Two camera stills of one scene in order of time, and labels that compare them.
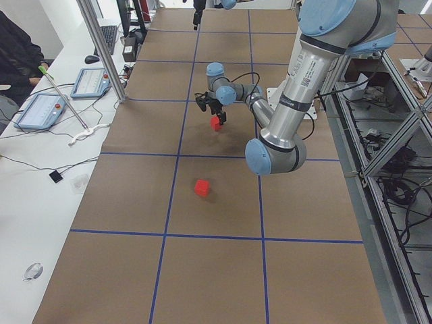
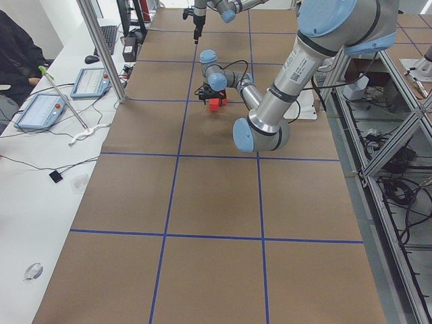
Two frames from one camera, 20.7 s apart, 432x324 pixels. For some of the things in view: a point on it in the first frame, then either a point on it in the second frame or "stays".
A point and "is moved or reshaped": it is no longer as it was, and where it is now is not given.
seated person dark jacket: x=21 y=59 stays
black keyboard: x=109 y=33 stays
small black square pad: x=56 y=177 stays
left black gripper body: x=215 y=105 -> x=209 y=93
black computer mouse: x=91 y=59 stays
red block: x=202 y=187 is moved or reshaped
